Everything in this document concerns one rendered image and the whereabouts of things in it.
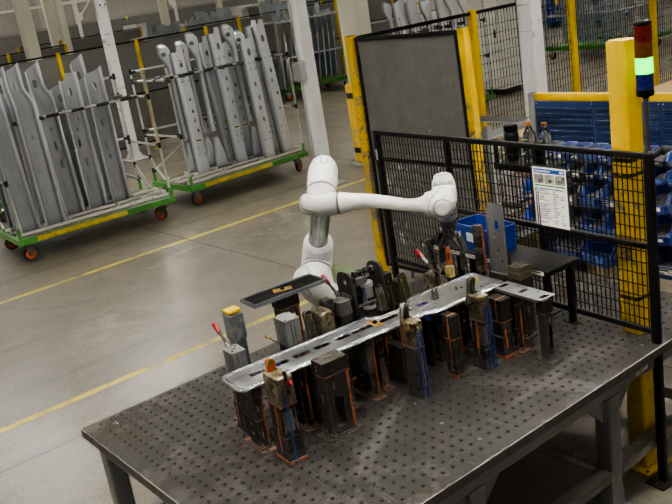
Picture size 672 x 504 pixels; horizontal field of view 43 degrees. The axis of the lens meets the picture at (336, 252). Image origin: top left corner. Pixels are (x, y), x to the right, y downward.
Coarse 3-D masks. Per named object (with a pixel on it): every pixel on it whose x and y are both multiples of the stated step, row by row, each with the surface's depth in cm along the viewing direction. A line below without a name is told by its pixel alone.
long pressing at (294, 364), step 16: (432, 288) 394; (448, 288) 392; (464, 288) 389; (480, 288) 386; (416, 304) 379; (432, 304) 376; (448, 304) 374; (368, 320) 370; (320, 336) 361; (336, 336) 359; (352, 336) 356; (368, 336) 354; (288, 352) 351; (320, 352) 346; (240, 368) 342; (256, 368) 341; (288, 368) 336; (240, 384) 329; (256, 384) 327
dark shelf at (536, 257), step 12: (456, 252) 434; (468, 252) 427; (516, 252) 415; (528, 252) 413; (540, 252) 410; (552, 252) 407; (540, 264) 394; (552, 264) 392; (564, 264) 390; (576, 264) 394
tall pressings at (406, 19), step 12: (408, 0) 1333; (420, 0) 1353; (444, 0) 1351; (384, 12) 1339; (396, 12) 1319; (408, 12) 1338; (444, 12) 1380; (456, 12) 1395; (396, 24) 1326; (408, 24) 1364; (432, 24) 1400
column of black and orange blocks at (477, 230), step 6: (474, 228) 411; (480, 228) 410; (474, 234) 412; (480, 234) 411; (474, 240) 414; (480, 240) 412; (474, 246) 415; (480, 246) 412; (480, 252) 413; (480, 258) 414; (480, 264) 415; (486, 264) 417; (480, 270) 419; (486, 270) 417
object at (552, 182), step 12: (540, 168) 399; (552, 168) 393; (564, 168) 387; (540, 180) 401; (552, 180) 395; (564, 180) 389; (540, 192) 404; (552, 192) 397; (564, 192) 391; (540, 204) 406; (552, 204) 400; (564, 204) 393; (552, 216) 402; (564, 216) 396; (552, 228) 404; (564, 228) 398
